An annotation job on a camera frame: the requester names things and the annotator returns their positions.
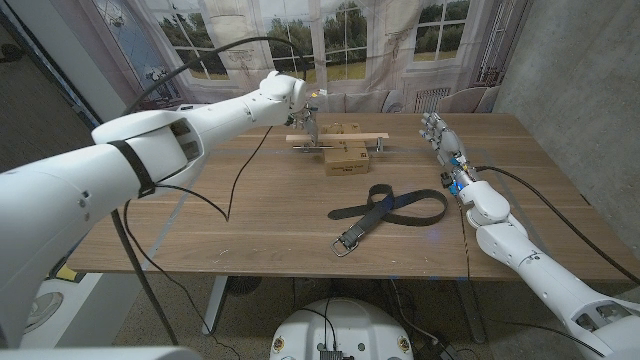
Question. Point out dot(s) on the white table leg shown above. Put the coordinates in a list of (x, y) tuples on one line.
[(215, 305)]

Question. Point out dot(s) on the black leather belt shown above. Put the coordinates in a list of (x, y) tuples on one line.
[(395, 205)]

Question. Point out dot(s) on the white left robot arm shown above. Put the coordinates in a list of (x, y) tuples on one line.
[(75, 200)]

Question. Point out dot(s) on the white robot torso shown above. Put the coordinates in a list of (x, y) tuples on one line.
[(342, 330)]

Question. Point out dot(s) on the printed window backdrop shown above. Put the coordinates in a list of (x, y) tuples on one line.
[(345, 50)]

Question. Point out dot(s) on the white power strip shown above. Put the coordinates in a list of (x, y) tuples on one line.
[(187, 106)]

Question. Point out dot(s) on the brown cardboard packing box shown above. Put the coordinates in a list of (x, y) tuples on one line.
[(347, 162)]

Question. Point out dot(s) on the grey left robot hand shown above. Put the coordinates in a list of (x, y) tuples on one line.
[(311, 125)]

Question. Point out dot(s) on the black power adapter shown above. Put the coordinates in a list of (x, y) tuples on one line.
[(436, 351)]

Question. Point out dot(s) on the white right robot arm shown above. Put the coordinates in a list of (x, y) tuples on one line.
[(540, 270)]

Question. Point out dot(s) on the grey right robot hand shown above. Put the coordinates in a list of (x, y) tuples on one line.
[(445, 142)]

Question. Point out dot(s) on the black round floor fan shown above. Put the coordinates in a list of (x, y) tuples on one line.
[(245, 285)]

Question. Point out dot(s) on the grey table leg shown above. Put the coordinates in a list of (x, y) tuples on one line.
[(472, 310)]

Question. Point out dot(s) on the wooden hanger with metal clips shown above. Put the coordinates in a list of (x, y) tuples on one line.
[(350, 136)]

